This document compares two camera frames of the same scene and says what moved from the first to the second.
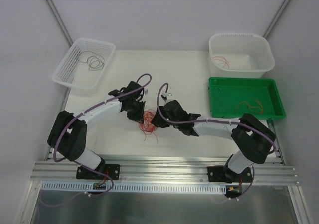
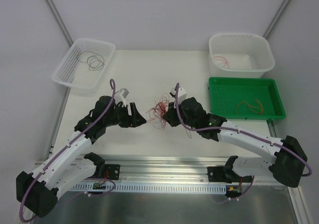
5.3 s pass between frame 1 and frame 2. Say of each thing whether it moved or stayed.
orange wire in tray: stayed
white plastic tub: stayed
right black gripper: moved
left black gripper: moved
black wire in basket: stayed
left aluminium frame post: stayed
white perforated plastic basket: stayed
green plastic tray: stayed
